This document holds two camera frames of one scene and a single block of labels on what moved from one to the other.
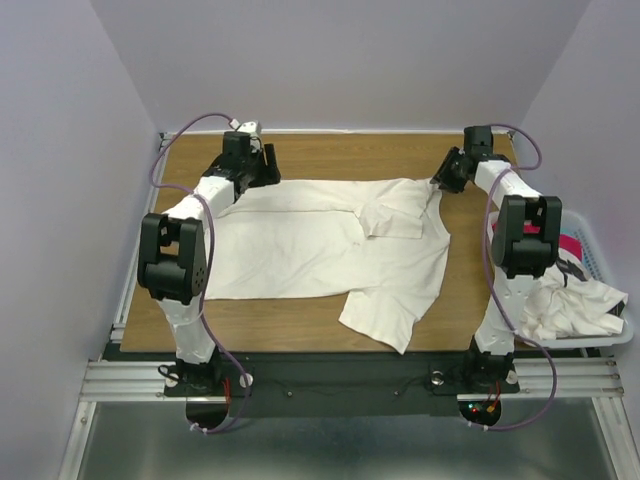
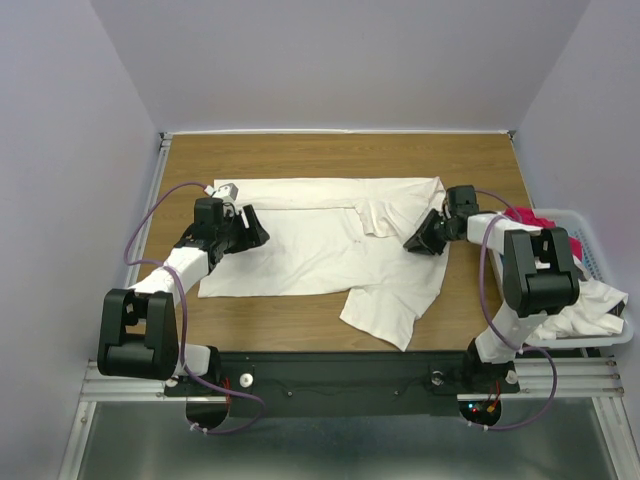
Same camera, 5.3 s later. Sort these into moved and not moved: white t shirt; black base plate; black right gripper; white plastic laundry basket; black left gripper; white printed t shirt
Moved: black left gripper; black right gripper
Not moved: black base plate; white t shirt; white printed t shirt; white plastic laundry basket
